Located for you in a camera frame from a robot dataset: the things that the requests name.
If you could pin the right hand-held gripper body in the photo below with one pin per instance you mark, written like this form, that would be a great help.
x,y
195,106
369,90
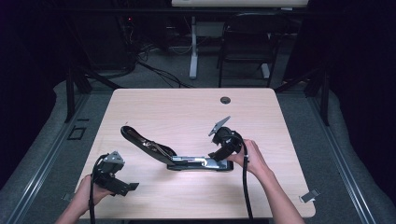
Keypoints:
x,y
229,138

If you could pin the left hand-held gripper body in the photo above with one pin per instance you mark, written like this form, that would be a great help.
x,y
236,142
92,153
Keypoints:
x,y
107,169

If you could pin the person's right hand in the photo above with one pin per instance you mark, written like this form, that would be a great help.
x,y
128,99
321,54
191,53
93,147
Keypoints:
x,y
253,158

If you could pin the person's left hand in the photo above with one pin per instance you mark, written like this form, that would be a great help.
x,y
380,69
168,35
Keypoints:
x,y
90,194

